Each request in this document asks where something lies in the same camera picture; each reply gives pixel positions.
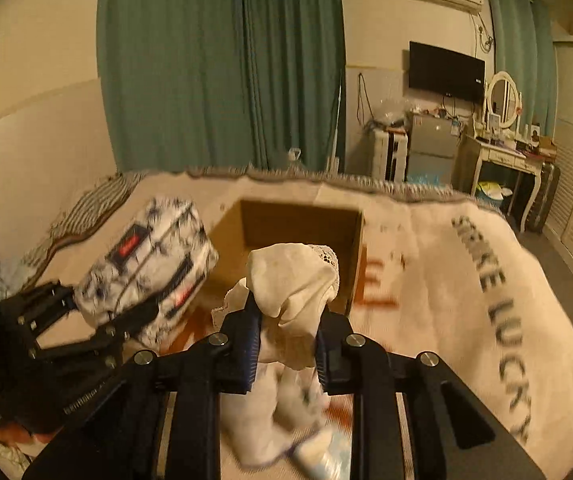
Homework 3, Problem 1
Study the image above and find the white sock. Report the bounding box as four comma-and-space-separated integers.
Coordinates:
220, 363, 329, 469

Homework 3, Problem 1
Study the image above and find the green curtain right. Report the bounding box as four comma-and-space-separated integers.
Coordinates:
488, 0, 557, 136

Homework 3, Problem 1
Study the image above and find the cream lace-trimmed cloth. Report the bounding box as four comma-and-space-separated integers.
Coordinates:
212, 243, 341, 370

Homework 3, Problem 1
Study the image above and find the clear water jug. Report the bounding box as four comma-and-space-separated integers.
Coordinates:
287, 148, 303, 167

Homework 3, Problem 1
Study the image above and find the white suitcase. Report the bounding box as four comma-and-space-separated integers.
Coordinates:
370, 128, 408, 183

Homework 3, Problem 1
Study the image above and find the white dressing table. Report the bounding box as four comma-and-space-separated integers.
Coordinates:
451, 136, 543, 233

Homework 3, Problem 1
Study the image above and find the grey mini fridge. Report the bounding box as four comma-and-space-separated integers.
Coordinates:
405, 113, 460, 186

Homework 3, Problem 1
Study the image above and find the teal waste basket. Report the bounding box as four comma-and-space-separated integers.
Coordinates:
475, 181, 513, 209

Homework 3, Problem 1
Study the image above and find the white oval vanity mirror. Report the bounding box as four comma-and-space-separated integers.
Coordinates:
484, 70, 521, 130

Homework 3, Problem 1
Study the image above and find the dark upright suitcase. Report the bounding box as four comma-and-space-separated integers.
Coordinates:
526, 162, 561, 233

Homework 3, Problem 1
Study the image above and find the cream woven lettered blanket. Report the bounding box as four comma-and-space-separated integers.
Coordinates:
41, 169, 573, 479

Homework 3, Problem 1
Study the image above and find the blue tissue pack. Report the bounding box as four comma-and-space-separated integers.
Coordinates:
293, 427, 351, 480

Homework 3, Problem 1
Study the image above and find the brown cardboard box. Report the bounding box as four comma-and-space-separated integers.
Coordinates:
200, 198, 363, 314

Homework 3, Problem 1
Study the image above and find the black wall television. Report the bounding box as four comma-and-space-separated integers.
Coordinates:
408, 41, 486, 104

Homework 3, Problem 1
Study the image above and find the blue plastic bag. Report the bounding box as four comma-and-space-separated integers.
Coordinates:
407, 174, 441, 186

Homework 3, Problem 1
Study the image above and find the black white patterned pouch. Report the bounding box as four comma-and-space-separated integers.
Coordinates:
74, 196, 219, 350

